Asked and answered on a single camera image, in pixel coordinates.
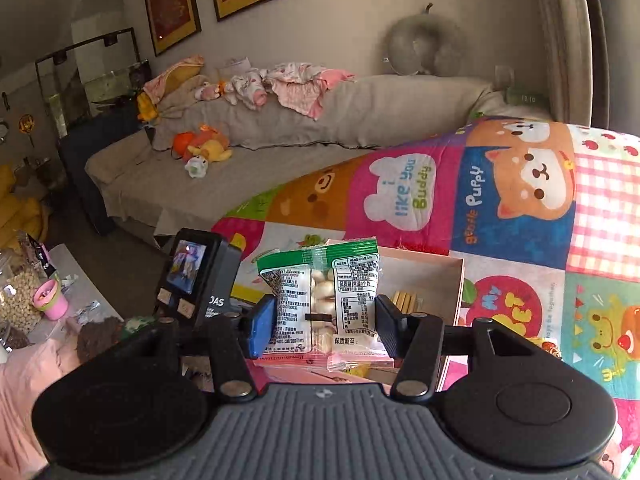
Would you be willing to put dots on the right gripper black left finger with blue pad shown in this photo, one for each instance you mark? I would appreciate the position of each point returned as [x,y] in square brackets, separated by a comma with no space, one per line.
[229,340]

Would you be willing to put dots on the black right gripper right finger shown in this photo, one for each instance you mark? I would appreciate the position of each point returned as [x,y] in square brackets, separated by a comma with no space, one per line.
[419,341]

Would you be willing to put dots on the green white snack packet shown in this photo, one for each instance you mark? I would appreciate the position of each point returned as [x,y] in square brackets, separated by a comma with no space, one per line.
[344,271]

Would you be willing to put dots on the yellow snack stick packet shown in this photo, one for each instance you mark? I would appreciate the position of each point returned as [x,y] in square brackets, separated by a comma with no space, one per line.
[405,302]

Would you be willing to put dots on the pink cardboard box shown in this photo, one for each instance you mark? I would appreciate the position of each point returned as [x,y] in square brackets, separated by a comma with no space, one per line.
[425,289]

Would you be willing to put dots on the small white plush toy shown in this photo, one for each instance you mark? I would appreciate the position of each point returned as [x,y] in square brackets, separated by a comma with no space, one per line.
[196,167]

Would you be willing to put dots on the beige sofa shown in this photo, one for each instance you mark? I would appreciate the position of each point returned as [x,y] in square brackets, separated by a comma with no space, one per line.
[150,193]

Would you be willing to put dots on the colourful cartoon blanket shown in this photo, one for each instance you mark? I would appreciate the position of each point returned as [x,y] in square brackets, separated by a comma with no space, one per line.
[545,217]

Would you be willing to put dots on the pink plastic cup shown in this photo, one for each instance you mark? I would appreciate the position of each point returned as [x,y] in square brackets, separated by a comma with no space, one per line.
[50,300]

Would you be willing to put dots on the orange yellow plush toy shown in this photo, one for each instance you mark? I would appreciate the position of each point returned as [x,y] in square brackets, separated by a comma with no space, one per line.
[208,143]

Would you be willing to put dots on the clear jar of nuts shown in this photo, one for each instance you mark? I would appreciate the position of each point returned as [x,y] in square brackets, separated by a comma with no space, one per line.
[18,283]

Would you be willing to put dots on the pink yellow cushion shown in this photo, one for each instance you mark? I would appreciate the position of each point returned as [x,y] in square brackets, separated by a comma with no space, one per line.
[170,80]

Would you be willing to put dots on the pink baby clothes pile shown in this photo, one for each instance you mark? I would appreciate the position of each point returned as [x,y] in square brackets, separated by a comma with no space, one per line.
[297,86]

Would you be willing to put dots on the glass fish tank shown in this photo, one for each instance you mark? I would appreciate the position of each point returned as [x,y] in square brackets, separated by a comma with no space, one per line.
[84,80]

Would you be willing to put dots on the grey neck pillow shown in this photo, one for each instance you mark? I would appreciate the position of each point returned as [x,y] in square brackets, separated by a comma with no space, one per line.
[425,44]

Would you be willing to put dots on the left framed picture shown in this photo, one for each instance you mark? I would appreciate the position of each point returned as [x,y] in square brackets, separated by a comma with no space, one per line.
[171,22]

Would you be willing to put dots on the black camera with screen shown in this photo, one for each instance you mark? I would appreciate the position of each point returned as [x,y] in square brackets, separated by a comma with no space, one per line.
[197,279]

